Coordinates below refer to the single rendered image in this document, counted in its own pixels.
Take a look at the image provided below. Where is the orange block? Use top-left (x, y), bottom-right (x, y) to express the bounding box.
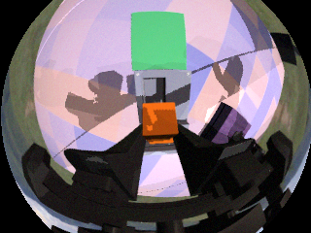
top-left (141, 102), bottom-right (179, 144)

